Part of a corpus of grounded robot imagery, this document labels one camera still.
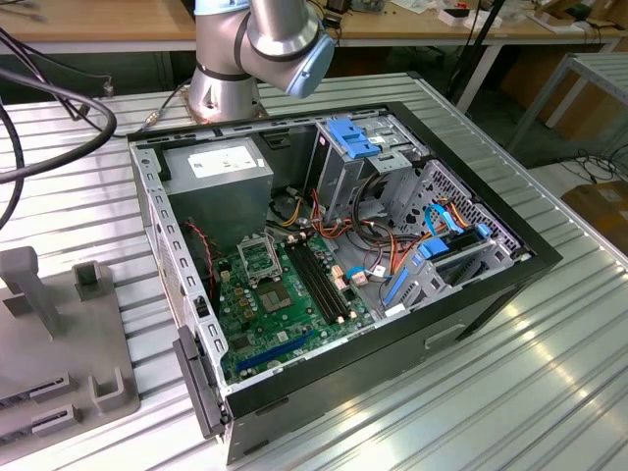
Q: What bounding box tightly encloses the CPU socket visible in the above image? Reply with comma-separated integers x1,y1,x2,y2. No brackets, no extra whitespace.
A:
257,278,296,315

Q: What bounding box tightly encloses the RAM slot with white latches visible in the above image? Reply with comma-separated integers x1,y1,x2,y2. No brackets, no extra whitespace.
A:
304,238,355,314
292,242,341,319

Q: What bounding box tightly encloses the silver optical drive cage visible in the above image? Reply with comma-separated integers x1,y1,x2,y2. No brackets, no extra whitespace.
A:
303,115,426,225

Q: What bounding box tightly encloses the metal socket cover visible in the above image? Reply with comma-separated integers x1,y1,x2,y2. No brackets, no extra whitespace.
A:
236,234,286,287

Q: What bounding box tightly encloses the green motherboard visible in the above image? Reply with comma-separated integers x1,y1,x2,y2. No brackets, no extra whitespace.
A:
213,230,378,387

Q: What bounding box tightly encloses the grey power supply unit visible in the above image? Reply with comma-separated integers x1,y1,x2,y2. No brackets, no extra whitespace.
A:
160,136,275,251

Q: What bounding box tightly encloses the blue plastic drive latch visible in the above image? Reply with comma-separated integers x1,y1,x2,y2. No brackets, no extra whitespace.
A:
329,119,383,159

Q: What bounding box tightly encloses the black case fan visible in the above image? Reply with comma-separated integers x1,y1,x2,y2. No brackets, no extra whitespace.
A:
182,220,220,315

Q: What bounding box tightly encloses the hard disk in blue carrier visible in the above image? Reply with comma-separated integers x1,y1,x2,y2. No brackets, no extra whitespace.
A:
416,223,492,261

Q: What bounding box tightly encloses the blue expansion slot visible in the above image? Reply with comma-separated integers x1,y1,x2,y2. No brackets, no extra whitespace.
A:
236,328,316,373

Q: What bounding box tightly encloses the perforated metal disk bay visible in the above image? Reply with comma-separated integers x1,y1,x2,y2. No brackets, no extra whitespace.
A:
382,159,536,315

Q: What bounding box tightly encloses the black open PC case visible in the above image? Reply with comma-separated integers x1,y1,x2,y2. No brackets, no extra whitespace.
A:
125,100,565,467

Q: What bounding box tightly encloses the grey parts rack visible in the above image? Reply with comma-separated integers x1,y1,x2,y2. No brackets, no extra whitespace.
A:
0,246,143,465

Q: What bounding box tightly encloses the white box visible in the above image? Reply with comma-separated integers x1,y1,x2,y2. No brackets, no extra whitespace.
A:
438,7,504,29

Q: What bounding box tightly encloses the brown cardboard box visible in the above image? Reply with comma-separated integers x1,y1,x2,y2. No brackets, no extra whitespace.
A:
560,180,628,256

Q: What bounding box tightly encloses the wooden desk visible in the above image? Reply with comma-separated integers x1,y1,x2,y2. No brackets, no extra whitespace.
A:
0,0,628,117

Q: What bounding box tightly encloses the grey metal side table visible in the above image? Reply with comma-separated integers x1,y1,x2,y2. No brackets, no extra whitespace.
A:
507,51,628,158

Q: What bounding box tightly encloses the red orange wire bundle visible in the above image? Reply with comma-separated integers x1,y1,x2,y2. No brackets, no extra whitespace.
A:
311,188,428,290

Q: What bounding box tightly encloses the yellow black wire bundle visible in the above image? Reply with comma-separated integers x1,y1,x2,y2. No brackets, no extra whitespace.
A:
272,188,315,230

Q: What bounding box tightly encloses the wire locking lever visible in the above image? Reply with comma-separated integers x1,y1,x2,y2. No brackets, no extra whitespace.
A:
263,225,290,277

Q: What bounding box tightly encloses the black cable bundle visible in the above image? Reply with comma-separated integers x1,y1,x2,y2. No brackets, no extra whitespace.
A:
352,171,408,236

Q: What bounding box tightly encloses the blue plastic carrier rail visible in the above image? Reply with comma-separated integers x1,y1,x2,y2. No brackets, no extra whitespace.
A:
384,268,411,306

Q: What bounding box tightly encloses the red black twisted wire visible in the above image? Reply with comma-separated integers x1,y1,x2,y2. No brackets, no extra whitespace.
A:
188,221,220,305

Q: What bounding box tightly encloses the blue data wire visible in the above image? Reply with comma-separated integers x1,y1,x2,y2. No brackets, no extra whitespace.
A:
424,202,466,236

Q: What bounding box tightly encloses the grey card retention bracket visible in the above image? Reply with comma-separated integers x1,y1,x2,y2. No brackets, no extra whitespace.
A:
172,325,232,441

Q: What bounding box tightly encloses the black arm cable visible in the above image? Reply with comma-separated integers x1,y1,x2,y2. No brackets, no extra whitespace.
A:
0,26,119,232

